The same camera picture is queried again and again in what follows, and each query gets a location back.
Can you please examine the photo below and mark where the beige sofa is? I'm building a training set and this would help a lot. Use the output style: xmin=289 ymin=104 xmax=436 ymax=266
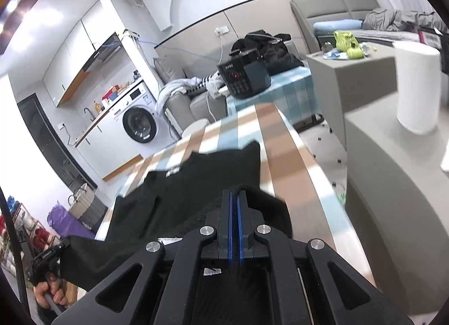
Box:
xmin=154 ymin=55 xmax=228 ymax=132

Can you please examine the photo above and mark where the grey low cabinet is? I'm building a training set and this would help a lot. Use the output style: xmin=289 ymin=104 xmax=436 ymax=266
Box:
xmin=307 ymin=44 xmax=398 ymax=150

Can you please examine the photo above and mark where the dark electric pressure cooker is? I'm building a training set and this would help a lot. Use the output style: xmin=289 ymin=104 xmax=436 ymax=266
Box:
xmin=217 ymin=49 xmax=272 ymax=99

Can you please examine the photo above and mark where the black door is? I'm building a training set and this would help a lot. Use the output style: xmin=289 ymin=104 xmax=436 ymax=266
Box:
xmin=17 ymin=93 xmax=99 ymax=189

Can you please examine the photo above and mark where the houndstooth cushion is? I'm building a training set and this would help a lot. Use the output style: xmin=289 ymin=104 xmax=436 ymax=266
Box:
xmin=186 ymin=72 xmax=225 ymax=96

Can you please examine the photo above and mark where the green plush toy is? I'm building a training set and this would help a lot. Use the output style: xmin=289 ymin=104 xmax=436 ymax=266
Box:
xmin=333 ymin=30 xmax=363 ymax=59

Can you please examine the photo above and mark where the black knit sweater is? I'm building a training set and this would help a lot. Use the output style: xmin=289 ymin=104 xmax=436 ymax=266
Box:
xmin=58 ymin=140 xmax=293 ymax=325

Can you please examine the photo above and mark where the white paper towel roll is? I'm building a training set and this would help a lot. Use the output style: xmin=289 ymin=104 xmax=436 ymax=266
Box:
xmin=396 ymin=42 xmax=441 ymax=135

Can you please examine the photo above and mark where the grey bed blanket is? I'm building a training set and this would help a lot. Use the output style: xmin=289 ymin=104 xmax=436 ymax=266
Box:
xmin=361 ymin=7 xmax=449 ymax=36

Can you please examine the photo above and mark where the brown and blue checked tablecloth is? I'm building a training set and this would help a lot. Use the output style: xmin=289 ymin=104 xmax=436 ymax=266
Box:
xmin=95 ymin=102 xmax=377 ymax=289

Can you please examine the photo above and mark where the black jacket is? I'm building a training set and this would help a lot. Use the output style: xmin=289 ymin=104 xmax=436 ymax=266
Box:
xmin=230 ymin=30 xmax=305 ymax=75

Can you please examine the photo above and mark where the grey curved counter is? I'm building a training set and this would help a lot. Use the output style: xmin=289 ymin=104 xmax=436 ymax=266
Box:
xmin=344 ymin=91 xmax=449 ymax=312

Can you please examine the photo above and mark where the light grey hoodie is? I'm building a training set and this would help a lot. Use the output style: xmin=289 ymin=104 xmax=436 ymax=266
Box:
xmin=155 ymin=79 xmax=204 ymax=115

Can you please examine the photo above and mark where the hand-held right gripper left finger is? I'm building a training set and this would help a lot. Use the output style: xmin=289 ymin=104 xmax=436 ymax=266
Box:
xmin=52 ymin=190 xmax=234 ymax=325

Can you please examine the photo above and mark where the teal checked side tablecloth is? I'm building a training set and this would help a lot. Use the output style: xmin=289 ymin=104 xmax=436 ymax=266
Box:
xmin=226 ymin=65 xmax=321 ymax=125

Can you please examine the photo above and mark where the white base kitchen cabinet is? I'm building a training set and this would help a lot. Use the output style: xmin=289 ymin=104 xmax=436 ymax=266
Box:
xmin=75 ymin=111 xmax=144 ymax=180

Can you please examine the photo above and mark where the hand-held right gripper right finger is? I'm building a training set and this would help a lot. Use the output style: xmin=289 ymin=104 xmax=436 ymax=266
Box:
xmin=237 ymin=190 xmax=414 ymax=325

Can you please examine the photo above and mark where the white round stool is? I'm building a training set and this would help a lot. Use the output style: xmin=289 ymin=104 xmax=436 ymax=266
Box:
xmin=182 ymin=118 xmax=211 ymax=136

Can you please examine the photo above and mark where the black cable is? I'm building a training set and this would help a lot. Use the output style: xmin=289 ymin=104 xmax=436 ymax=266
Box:
xmin=0 ymin=188 xmax=30 ymax=312

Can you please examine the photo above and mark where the woven laundry basket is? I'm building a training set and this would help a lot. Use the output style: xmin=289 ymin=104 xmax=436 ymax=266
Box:
xmin=68 ymin=184 xmax=107 ymax=234

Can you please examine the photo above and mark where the person's left hand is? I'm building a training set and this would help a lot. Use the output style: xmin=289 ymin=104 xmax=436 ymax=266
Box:
xmin=33 ymin=272 xmax=74 ymax=309

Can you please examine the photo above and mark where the white washing machine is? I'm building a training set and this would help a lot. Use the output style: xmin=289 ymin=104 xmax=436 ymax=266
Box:
xmin=107 ymin=83 xmax=176 ymax=145

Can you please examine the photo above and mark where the range hood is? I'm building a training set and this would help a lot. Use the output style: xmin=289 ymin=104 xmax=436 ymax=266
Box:
xmin=82 ymin=32 xmax=122 ymax=71

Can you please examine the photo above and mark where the purple plastic bag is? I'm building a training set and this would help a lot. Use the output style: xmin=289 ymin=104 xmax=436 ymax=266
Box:
xmin=47 ymin=200 xmax=95 ymax=239

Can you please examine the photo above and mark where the wire rack with cups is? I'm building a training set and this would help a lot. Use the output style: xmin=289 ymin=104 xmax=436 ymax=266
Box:
xmin=0 ymin=195 xmax=60 ymax=276

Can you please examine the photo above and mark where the white upper kitchen cabinet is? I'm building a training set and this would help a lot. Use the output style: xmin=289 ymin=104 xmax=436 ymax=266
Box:
xmin=42 ymin=0 xmax=120 ymax=106

